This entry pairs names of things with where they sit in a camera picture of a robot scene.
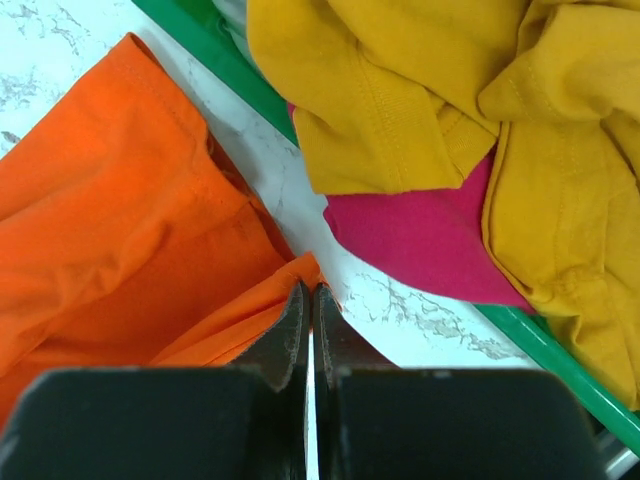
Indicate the orange t shirt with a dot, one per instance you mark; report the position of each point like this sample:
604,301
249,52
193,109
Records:
128,236

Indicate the green plastic bin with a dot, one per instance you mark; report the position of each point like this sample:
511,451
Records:
199,28

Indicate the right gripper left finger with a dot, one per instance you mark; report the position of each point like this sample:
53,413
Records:
277,439

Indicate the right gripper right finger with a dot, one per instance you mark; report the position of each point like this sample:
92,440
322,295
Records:
336,344

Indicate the yellow t shirt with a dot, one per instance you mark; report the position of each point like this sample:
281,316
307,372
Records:
398,96

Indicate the pink t shirt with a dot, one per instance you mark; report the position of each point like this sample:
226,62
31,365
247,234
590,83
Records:
429,240

